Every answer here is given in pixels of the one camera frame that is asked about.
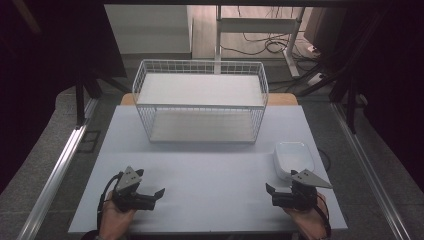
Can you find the wooden table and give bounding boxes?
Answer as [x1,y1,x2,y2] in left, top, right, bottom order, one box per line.
[119,92,300,107]

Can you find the white wire shelf rack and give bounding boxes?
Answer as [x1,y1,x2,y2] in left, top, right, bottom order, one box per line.
[131,59,270,144]

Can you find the person's right hand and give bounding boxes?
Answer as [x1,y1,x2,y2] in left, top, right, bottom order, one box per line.
[283,192,330,240]

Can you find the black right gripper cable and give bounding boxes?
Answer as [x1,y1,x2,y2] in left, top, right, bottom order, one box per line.
[312,193,333,239]

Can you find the person's left hand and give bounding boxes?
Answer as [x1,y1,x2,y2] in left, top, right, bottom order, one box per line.
[98,191,137,240]

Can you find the aluminium rail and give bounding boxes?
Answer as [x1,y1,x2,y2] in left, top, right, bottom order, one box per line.
[329,101,415,240]
[15,97,100,240]

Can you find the white power strip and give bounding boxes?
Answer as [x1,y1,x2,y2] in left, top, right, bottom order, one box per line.
[306,71,325,87]

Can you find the white rectangular dish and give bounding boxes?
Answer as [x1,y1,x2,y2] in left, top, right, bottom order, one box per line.
[272,141,316,182]

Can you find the white metal desk frame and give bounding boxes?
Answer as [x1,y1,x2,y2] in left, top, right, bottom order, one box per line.
[214,5,306,80]

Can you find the dark curtain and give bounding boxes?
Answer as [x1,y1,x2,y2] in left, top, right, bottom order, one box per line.
[0,0,128,194]
[328,5,424,184]

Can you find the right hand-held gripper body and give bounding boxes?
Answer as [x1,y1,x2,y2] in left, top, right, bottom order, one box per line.
[271,168,333,212]

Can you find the black metal stand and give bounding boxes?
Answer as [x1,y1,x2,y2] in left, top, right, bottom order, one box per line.
[74,71,88,130]
[344,75,358,135]

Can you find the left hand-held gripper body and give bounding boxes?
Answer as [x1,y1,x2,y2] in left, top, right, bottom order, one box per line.
[111,166,158,213]

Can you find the white cabinet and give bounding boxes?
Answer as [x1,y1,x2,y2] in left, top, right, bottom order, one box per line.
[104,4,195,56]

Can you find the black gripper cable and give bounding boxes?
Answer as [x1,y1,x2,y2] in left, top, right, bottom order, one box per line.
[312,193,333,239]
[96,171,125,232]

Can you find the black floor cables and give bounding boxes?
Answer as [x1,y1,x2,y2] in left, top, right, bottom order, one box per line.
[220,5,322,64]

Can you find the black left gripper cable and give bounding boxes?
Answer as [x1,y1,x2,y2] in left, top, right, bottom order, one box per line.
[96,171,125,232]

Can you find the dark box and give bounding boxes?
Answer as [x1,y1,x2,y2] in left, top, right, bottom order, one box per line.
[303,6,338,52]

